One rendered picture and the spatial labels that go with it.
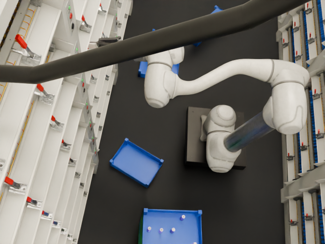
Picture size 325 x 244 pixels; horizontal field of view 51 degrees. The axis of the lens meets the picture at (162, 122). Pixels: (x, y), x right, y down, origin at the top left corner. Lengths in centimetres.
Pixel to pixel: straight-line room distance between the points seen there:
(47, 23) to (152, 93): 53
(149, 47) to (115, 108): 213
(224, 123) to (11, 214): 132
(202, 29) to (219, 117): 161
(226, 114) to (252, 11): 164
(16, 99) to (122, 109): 172
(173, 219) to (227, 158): 43
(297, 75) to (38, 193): 110
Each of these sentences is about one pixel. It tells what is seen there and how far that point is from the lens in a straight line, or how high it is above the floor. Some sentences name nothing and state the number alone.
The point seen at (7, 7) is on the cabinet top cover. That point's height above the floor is 175.
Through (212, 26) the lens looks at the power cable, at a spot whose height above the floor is 197.
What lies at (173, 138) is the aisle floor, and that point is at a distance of 244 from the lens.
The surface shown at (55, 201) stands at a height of 93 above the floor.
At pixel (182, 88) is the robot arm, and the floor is 107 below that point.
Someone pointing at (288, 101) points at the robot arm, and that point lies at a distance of 146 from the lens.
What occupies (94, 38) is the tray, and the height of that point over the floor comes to 94.
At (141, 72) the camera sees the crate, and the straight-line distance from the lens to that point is 267.
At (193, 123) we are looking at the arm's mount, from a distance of 220.
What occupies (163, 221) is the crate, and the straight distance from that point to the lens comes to 186.
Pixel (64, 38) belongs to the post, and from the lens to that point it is 109.
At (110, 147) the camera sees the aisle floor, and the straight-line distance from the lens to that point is 238.
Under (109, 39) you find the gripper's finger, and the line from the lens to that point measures 153.
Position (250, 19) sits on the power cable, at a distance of 34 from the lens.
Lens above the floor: 222
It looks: 64 degrees down
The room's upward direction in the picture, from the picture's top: 15 degrees clockwise
